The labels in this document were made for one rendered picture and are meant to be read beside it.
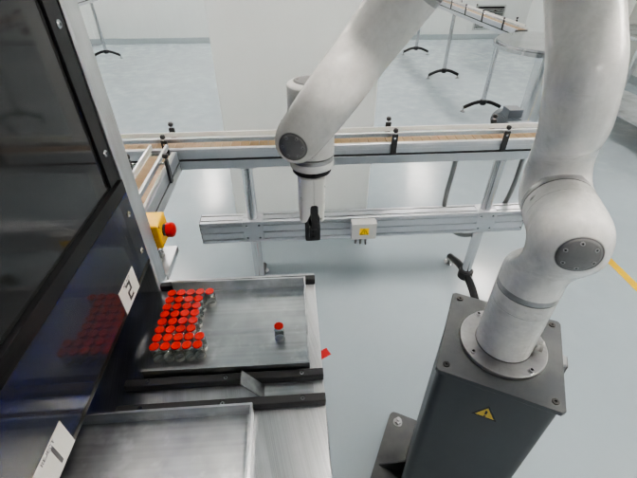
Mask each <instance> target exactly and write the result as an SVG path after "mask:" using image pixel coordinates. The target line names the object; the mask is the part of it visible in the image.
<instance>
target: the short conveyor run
mask: <svg viewBox="0 0 637 478"><path fill-rule="evenodd" d="M152 150H153V148H152V145H149V146H148V148H147V149H146V151H145V152H144V154H143V155H142V157H141V158H140V160H139V161H138V163H131V160H130V156H129V155H127V156H128V159H129V162H130V165H131V168H132V171H133V174H134V177H135V180H136V185H137V188H138V191H139V194H140V197H141V200H142V203H143V206H144V209H145V211H146V212H158V211H163V212H164V211H165V208H166V206H167V204H168V202H169V199H170V197H171V195H172V193H173V189H174V187H175V185H176V182H177V180H178V178H179V176H180V174H181V172H182V170H181V166H180V162H179V158H178V153H177V152H171V153H170V154H166V153H167V152H168V150H169V145H167V144H165V146H164V148H163V149H162V151H161V153H160V154H152V153H151V151H152ZM133 166H135V168H134V169H133Z"/></svg>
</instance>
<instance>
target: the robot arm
mask: <svg viewBox="0 0 637 478"><path fill-rule="evenodd" d="M442 1H443V0H363V1H362V3H361V4H360V6H359V7H358V9H357V10H356V12H355V14H354V15H353V17H352V19H351V20H350V22H349V23H348V25H347V26H346V28H345V29H344V30H343V31H342V33H341V34H340V35H339V37H338V38H337V40H336V41H335V42H334V44H333V45H332V46H331V48H330V49H329V50H328V52H327V53H326V54H325V56H324V57H323V58H322V60H321V61H320V62H319V64H318V66H317V67H316V68H315V70H314V71H313V73H312V74H311V75H310V76H300V77H296V78H293V79H291V80H289V81H288V82H287V84H286V98H287V112H286V114H285V115H284V117H283V118H282V121H281V123H280V124H279V126H278V129H277V132H276V136H275V145H276V149H277V151H278V153H279V155H280V156H281V157H282V158H283V159H284V160H286V161H288V162H290V167H291V168H292V169H293V173H294V174H295V175H297V176H298V193H299V212H300V221H301V222H302V223H305V240H306V241H318V240H320V224H319V221H321V222H322V221H323V220H324V210H325V176H326V175H328V174H329V173H330V172H331V169H332V168H333V166H334V146H335V133H336V132H337V131H338V130H339V128H340V127H341V126H342V125H343V124H344V123H345V121H346V120H347V119H348V118H349V117H350V116H351V115H352V114H353V112H354V111H355V110H356V108H357V107H358V106H359V105H360V103H361V102H362V101H363V100H364V98H365V97H366V96H367V94H368V93H369V92H370V90H371V89H372V87H373V86H374V84H375V83H376V81H377V80H378V79H379V77H380V76H381V75H382V73H383V72H384V71H385V70H386V68H387V67H388V66H389V65H390V63H391V62H392V61H393V60H394V59H395V57H396V56H397V55H398V54H399V53H400V51H401V50H402V49H403V48H404V47H405V46H406V44H407V43H408V42H409V41H410V39H411V38H412V37H413V36H414V35H415V33H416V32H417V31H418V30H419V29H420V27H421V26H422V25H423V24H424V23H425V21H426V20H427V19H428V18H429V16H430V15H431V14H432V13H433V12H434V11H435V10H436V9H437V8H438V6H439V5H440V4H441V3H442ZM543 12H544V37H545V59H544V76H543V85H542V94H541V104H540V112H539V119H538V125H537V132H536V136H535V140H534V143H533V146H532V149H531V152H530V154H529V156H528V159H527V161H526V164H525V167H524V170H523V173H522V177H521V180H520V184H519V208H520V212H521V215H522V219H523V223H524V226H525V229H526V240H525V245H524V248H518V249H516V250H514V251H512V252H511V253H509V254H508V255H507V256H506V257H505V259H504V260H503V262H502V264H501V266H500V271H499V273H498V276H497V278H496V281H495V283H494V285H493V288H492V291H491V293H490V296H489V298H488V301H487V304H486V306H485V309H484V311H479V312H476V313H473V314H471V315H469V316H468V317H467V318H466V319H465V320H464V321H463V323H462V326H461V329H460V342H461V345H462V347H463V349H464V351H465V352H466V354H467V355H468V356H469V357H470V359H471V360H472V361H474V362H475V363H476V364H477V365H478V366H480V367H481V368H482V369H484V371H486V372H488V373H490V374H492V375H494V376H497V377H502V378H506V379H512V380H525V379H530V378H533V377H536V376H537V375H539V374H540V373H541V372H542V371H543V369H544V368H545V366H546V364H547V361H548V350H547V347H546V344H545V341H543V339H542V337H541V334H542V332H543V330H544V328H545V326H546V325H547V323H548V321H549V319H550V318H551V316H552V314H553V312H554V311H555V308H556V306H557V304H558V302H559V301H560V299H561V297H562V295H563V293H564V291H565V289H566V287H567V286H568V284H570V283H571V282H573V281H575V280H577V279H580V278H584V277H588V276H591V275H593V274H595V273H597V272H599V271H600V270H602V269H603V268H604V267H605V266H606V265H607V263H608V262H609V261H610V258H611V256H612V254H613V252H614V249H615V245H616V229H615V226H614V223H613V221H612V219H611V217H610V214H609V212H608V210H607V209H606V207H605V206H604V204H603V202H602V201H601V199H600V198H599V196H598V194H597V193H596V191H595V189H594V187H593V183H592V172H593V166H594V162H595V160H596V158H597V155H598V153H599V151H600V149H601V148H602V146H603V145H604V144H605V142H606V141H607V139H608V137H609V136H610V132H611V130H612V128H613V125H614V123H615V120H616V117H617V114H618V111H619V107H620V103H621V99H622V96H623V92H624V88H625V83H626V79H627V74H628V64H629V55H630V35H629V19H628V0H543Z"/></svg>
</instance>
